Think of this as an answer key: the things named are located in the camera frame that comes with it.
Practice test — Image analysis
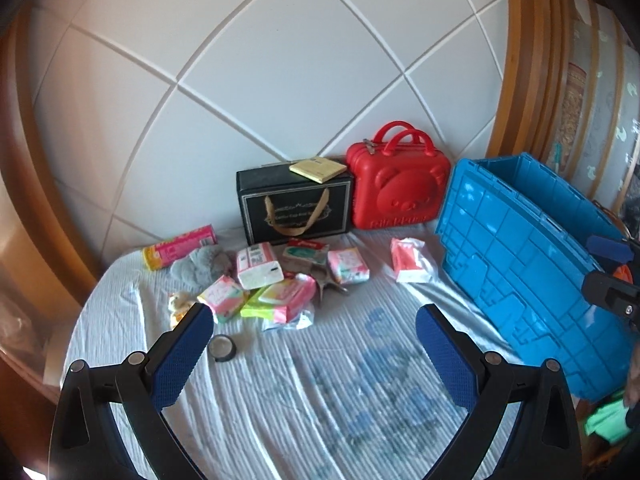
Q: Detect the small yellow plush doll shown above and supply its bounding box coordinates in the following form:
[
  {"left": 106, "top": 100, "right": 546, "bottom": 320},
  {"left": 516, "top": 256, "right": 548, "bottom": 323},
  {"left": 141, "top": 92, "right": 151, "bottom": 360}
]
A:
[{"left": 167, "top": 291, "right": 196, "bottom": 328}]

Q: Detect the pink cylinder can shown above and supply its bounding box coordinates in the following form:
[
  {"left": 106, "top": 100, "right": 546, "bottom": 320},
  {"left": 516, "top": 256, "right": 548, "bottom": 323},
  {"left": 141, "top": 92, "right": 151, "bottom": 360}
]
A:
[{"left": 142, "top": 225, "right": 217, "bottom": 272}]

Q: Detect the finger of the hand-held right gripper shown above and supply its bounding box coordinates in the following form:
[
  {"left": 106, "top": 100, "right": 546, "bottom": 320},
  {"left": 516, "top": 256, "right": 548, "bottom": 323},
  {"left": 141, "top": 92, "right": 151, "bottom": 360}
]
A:
[
  {"left": 581, "top": 270, "right": 640, "bottom": 333},
  {"left": 586, "top": 235, "right": 636, "bottom": 266}
]

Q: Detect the pink wet wipes pack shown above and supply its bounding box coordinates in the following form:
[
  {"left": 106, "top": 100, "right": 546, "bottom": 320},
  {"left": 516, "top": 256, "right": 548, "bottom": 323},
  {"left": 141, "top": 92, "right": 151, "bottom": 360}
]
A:
[{"left": 257, "top": 275, "right": 318, "bottom": 323}]

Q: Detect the person's right forearm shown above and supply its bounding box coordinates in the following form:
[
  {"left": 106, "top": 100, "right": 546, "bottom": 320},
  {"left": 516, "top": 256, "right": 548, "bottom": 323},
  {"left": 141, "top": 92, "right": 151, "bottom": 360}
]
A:
[{"left": 624, "top": 347, "right": 640, "bottom": 411}]

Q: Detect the red bear suitcase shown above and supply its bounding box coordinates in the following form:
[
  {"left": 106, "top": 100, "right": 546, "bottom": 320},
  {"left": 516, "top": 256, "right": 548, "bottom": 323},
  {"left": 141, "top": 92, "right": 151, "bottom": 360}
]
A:
[{"left": 346, "top": 121, "right": 452, "bottom": 231}]

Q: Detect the pink heart print pack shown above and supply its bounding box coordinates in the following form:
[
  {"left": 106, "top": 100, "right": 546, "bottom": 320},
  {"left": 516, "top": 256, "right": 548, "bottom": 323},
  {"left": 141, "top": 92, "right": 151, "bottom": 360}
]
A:
[{"left": 196, "top": 276, "right": 249, "bottom": 323}]

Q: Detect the green red flat tissue pack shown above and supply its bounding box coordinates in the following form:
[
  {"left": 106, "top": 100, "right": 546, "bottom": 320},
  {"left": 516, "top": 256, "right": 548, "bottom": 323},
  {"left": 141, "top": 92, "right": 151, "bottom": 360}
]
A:
[{"left": 282, "top": 240, "right": 331, "bottom": 263}]

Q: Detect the blue plastic crate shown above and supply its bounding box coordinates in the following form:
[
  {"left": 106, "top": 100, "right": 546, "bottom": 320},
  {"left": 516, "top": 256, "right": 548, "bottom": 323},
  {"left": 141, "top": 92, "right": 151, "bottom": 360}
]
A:
[{"left": 434, "top": 152, "right": 636, "bottom": 403}]

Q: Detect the dark hair clip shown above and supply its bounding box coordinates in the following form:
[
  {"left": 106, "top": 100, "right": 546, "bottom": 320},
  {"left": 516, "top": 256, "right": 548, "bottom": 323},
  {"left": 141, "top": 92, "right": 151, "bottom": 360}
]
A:
[{"left": 312, "top": 266, "right": 351, "bottom": 302}]

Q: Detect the open pink tissue pack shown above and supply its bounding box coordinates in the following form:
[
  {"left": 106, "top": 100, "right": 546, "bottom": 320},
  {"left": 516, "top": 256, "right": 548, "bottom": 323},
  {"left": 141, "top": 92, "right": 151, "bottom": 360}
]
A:
[{"left": 390, "top": 237, "right": 436, "bottom": 283}]

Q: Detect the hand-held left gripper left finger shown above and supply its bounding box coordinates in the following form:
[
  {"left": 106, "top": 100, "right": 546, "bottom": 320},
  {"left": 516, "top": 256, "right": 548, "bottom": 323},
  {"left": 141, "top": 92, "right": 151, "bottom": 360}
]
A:
[{"left": 48, "top": 303, "right": 215, "bottom": 480}]

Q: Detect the black tape roll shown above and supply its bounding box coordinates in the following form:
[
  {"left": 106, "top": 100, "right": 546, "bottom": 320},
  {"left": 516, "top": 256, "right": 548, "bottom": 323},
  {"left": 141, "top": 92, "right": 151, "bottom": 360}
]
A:
[{"left": 209, "top": 335, "right": 236, "bottom": 362}]

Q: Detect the grey fluffy cloth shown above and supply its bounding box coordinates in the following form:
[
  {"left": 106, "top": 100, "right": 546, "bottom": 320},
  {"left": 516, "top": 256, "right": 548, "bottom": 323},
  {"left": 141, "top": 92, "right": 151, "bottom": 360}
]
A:
[{"left": 172, "top": 244, "right": 236, "bottom": 286}]

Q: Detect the white tissue pack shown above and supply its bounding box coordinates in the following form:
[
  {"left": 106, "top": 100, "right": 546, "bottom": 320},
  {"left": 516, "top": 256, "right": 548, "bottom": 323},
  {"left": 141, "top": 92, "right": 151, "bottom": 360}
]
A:
[{"left": 236, "top": 242, "right": 283, "bottom": 290}]

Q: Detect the black gift box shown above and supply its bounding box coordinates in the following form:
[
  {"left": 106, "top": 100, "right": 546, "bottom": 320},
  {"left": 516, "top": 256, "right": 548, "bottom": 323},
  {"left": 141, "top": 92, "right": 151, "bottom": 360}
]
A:
[{"left": 236, "top": 162, "right": 356, "bottom": 246}]

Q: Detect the patterned glass screen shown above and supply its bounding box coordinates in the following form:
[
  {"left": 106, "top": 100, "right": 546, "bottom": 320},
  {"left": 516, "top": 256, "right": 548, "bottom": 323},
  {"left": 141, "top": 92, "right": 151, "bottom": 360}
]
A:
[{"left": 565, "top": 0, "right": 640, "bottom": 211}]

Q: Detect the curved wooden frame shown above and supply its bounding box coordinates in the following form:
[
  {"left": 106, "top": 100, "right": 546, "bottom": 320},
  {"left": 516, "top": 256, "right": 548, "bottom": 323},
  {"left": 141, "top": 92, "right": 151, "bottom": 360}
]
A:
[
  {"left": 0, "top": 10, "right": 101, "bottom": 306},
  {"left": 487, "top": 0, "right": 576, "bottom": 171}
]

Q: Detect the pastel tissue pack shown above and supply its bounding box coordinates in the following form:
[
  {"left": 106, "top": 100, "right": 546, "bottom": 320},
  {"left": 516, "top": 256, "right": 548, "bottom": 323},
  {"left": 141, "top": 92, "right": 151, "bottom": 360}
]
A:
[{"left": 327, "top": 247, "right": 371, "bottom": 286}]

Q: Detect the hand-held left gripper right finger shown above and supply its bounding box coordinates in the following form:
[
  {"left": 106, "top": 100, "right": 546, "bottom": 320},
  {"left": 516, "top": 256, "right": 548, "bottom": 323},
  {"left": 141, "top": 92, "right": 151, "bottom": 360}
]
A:
[{"left": 415, "top": 303, "right": 583, "bottom": 480}]

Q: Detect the green cloth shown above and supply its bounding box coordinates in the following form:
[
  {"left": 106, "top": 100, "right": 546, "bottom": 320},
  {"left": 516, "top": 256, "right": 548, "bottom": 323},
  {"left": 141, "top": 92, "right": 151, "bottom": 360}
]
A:
[{"left": 585, "top": 400, "right": 633, "bottom": 443}]

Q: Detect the yellow sticky note pad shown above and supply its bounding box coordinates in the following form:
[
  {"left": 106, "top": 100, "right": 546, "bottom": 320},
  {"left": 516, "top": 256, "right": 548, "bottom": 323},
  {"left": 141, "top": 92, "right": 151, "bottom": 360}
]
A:
[{"left": 289, "top": 157, "right": 348, "bottom": 181}]

